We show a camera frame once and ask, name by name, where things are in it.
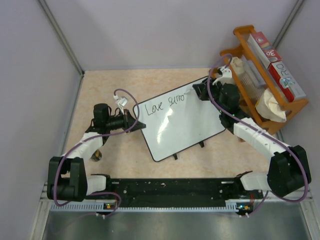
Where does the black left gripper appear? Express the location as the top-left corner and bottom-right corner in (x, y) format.
(105, 109), (145, 134)

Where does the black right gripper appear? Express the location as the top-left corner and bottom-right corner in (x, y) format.
(194, 77), (226, 114)

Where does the white whiteboard black frame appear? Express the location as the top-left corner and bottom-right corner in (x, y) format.
(132, 77), (225, 162)

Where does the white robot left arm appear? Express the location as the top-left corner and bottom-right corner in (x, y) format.
(47, 103), (146, 207)

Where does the cream paper bag upper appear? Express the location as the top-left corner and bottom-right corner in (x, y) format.
(229, 57), (246, 85)

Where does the cream paper bag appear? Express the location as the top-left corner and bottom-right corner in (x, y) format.
(229, 57), (246, 85)
(255, 89), (287, 123)

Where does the clear plastic straw pack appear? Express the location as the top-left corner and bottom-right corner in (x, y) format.
(240, 55), (265, 98)

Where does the black yellow drink can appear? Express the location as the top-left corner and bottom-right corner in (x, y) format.
(90, 149), (102, 162)

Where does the orange wooden shelf rack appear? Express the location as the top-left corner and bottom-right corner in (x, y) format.
(220, 25), (309, 135)

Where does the cream paper bag lower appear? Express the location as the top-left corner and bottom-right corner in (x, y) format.
(255, 89), (287, 123)

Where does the red white box upper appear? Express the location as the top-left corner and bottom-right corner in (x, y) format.
(247, 31), (282, 68)

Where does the red white box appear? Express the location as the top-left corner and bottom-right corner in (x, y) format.
(268, 61), (307, 103)
(247, 31), (282, 68)

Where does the red white box lower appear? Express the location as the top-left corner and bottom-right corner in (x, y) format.
(268, 61), (307, 103)

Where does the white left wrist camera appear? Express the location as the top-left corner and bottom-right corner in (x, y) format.
(113, 95), (128, 113)

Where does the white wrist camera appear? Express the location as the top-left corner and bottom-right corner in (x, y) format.
(213, 66), (236, 85)
(113, 95), (128, 113)

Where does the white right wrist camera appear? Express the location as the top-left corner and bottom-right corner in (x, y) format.
(213, 66), (236, 85)

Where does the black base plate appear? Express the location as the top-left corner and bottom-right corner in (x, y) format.
(84, 177), (270, 208)

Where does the grey slotted cable duct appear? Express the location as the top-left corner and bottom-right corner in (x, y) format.
(50, 200), (253, 213)

